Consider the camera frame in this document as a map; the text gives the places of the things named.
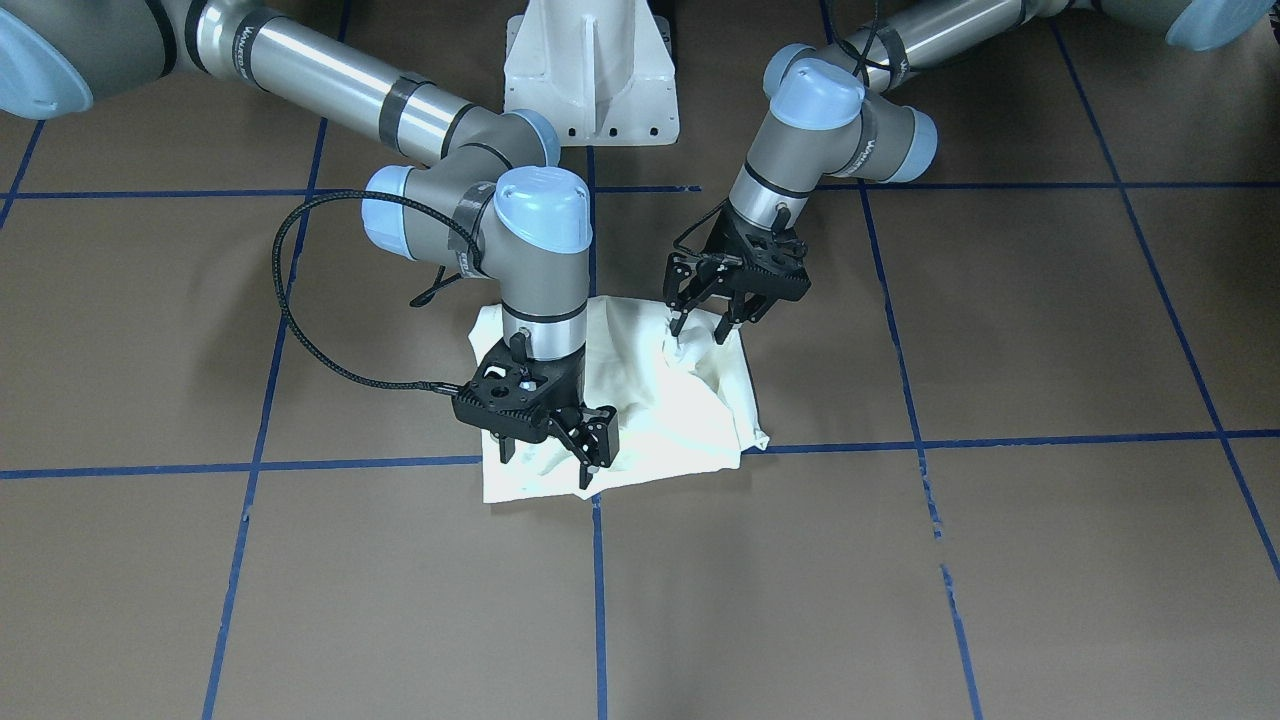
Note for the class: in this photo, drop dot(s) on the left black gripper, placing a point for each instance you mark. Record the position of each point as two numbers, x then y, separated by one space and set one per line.
717 244

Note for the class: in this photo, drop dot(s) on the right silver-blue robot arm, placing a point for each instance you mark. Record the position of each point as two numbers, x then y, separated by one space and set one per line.
483 195

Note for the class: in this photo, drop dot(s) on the cream long-sleeve cat T-shirt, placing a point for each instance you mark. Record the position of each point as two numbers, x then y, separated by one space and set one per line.
686 405

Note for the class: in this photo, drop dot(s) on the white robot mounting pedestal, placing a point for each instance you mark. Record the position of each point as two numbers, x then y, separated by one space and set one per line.
600 72

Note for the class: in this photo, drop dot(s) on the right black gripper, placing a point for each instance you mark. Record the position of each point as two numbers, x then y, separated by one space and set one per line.
590 431

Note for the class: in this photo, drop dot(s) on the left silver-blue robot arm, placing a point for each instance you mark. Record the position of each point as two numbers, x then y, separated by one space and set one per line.
830 114

